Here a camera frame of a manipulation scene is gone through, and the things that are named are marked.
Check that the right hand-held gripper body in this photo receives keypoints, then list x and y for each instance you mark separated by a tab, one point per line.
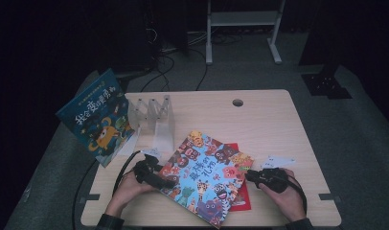
274	179

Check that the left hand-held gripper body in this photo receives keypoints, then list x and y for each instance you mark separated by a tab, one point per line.
146	169

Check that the light blue animals picture book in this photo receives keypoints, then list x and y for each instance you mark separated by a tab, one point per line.
205	179

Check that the clear folding book rack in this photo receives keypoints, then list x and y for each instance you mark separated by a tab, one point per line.
164	127

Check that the blue monster picture book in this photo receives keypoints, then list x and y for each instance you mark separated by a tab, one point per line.
96	118

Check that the person's right hand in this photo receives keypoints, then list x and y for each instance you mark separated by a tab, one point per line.
291	201

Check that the person's left hand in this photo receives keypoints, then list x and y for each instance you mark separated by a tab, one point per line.
125	195

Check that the red picture book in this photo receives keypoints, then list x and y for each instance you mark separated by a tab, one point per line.
242	199

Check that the dark tape strip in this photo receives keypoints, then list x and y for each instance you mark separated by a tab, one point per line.
90	197
330	197

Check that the white metal stand frame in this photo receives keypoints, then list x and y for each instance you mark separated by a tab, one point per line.
243	18

